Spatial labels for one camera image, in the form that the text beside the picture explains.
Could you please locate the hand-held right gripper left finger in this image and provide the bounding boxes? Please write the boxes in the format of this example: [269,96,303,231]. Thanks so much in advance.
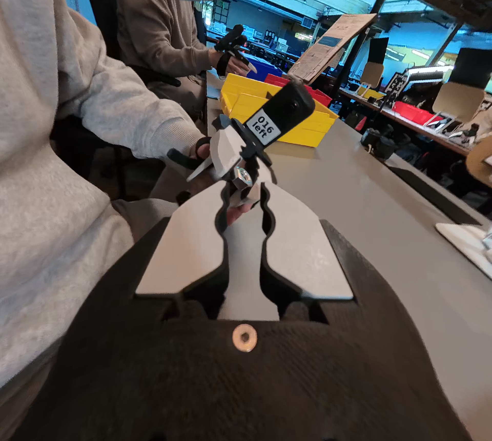
[135,181,230,295]

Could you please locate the cardboard instruction board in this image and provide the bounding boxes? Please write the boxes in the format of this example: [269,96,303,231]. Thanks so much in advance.
[288,13,378,85]

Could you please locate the steel hex nut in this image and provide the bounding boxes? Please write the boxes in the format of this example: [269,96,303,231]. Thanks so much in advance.
[232,166,254,190]

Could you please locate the long wooden desk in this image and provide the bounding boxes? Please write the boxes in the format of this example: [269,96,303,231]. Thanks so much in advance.
[338,87,492,157]

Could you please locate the grey desk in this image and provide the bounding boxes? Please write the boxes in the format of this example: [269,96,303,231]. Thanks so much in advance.
[206,71,492,441]

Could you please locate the blue plastic bin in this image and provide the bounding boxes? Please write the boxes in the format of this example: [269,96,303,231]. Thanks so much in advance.
[246,56,284,82]

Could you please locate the wooden document stand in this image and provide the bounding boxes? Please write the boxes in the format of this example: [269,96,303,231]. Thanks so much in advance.
[435,141,492,281]

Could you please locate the person's left forearm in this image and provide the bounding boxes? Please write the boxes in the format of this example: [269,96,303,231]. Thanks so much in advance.
[56,50,204,165]

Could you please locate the red plastic bin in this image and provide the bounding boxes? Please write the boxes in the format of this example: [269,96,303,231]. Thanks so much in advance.
[264,74,332,108]
[392,101,443,126]

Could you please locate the black battery charger block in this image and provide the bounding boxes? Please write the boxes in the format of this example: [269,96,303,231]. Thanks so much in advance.
[360,127,401,160]

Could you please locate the fiducial marker board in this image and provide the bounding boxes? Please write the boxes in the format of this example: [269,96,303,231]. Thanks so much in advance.
[384,72,410,108]

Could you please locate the wooden board stand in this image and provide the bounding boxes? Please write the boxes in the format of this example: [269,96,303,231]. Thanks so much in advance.
[359,62,385,97]
[432,81,486,127]

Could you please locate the person's left hand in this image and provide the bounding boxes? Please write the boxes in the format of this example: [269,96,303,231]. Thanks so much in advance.
[188,143,252,225]

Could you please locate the desk lamp light bar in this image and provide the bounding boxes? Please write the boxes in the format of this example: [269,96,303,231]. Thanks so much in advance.
[404,65,446,84]

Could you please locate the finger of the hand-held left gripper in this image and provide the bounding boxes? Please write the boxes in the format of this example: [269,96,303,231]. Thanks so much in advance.
[210,127,247,181]
[187,158,263,209]

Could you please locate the black office chair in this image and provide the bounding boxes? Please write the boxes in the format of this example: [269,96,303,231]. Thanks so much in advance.
[50,64,182,199]

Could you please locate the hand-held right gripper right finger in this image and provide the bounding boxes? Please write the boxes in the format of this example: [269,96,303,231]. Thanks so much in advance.
[260,183,354,301]

